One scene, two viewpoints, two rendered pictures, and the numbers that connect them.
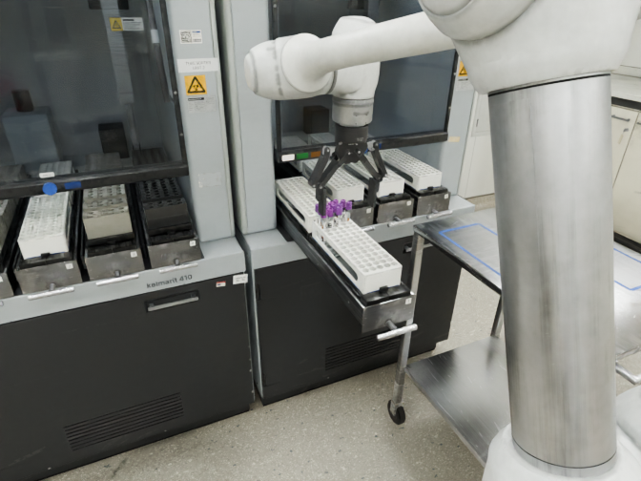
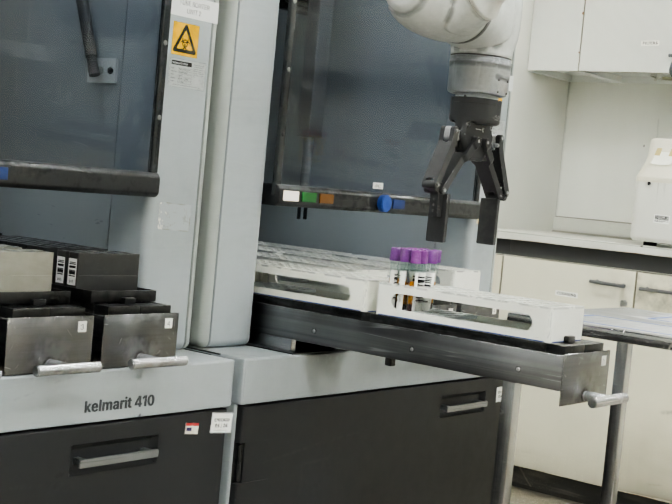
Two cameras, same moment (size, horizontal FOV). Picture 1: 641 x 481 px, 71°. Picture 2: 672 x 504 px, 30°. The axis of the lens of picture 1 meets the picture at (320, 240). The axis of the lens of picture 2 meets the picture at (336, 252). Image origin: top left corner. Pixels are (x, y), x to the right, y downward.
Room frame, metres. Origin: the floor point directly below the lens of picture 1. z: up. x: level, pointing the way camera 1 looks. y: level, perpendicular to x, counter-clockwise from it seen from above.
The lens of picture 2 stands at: (-0.54, 0.95, 1.00)
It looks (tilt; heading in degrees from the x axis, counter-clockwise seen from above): 3 degrees down; 332
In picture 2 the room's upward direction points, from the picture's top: 5 degrees clockwise
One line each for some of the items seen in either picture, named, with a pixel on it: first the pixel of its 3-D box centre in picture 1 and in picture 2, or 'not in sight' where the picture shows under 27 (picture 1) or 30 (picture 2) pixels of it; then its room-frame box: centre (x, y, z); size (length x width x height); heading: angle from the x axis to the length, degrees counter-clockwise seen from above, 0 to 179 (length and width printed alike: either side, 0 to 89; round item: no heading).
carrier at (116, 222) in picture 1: (108, 224); (13, 274); (1.07, 0.57, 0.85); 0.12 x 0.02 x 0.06; 115
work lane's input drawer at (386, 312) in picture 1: (329, 245); (397, 337); (1.10, -0.03, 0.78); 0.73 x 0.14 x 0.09; 24
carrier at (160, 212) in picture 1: (167, 215); (103, 274); (1.14, 0.43, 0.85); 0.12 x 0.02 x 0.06; 114
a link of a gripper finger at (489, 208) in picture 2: (372, 192); (488, 221); (1.04, -0.13, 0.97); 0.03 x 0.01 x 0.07; 24
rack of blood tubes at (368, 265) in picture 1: (352, 251); (476, 314); (0.97, -0.08, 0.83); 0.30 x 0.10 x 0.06; 24
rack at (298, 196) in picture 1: (305, 203); (311, 288); (1.26, 0.05, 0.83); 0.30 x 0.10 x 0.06; 24
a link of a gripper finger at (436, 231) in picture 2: (321, 200); (437, 217); (0.98, 0.00, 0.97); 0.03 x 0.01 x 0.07; 24
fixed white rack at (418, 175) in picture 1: (405, 169); (403, 277); (1.58, -0.31, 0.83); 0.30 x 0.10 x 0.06; 24
